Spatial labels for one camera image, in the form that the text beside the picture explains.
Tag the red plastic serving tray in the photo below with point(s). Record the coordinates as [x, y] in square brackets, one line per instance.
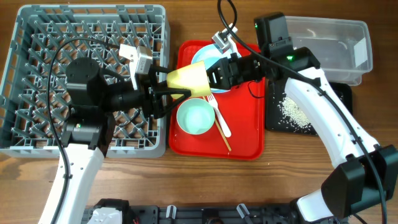
[243, 108]

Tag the wooden chopstick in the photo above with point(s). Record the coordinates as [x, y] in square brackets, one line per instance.
[220, 131]

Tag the grey plastic dishwasher rack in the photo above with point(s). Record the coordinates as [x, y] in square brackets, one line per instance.
[45, 40]

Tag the green ceramic bowl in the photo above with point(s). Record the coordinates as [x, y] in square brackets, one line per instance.
[195, 116]

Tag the white plastic fork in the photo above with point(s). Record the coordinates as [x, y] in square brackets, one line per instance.
[224, 127]

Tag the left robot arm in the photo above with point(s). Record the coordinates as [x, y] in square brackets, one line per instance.
[88, 130]

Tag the yellow plastic cup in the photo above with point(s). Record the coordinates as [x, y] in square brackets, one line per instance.
[191, 77]

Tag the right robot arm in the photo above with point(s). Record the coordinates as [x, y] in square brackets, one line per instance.
[365, 173]

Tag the clear plastic waste bin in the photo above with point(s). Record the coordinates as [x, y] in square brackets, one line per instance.
[343, 47]

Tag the food scraps rice pile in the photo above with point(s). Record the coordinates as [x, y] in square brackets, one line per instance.
[292, 115]

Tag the large white round plate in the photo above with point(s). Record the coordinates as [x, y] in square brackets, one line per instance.
[210, 55]

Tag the black rectangular tray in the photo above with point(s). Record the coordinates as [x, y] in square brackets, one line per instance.
[275, 94]

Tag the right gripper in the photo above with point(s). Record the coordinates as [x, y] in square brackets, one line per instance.
[230, 71]

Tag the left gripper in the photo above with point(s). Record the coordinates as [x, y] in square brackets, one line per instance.
[153, 106]

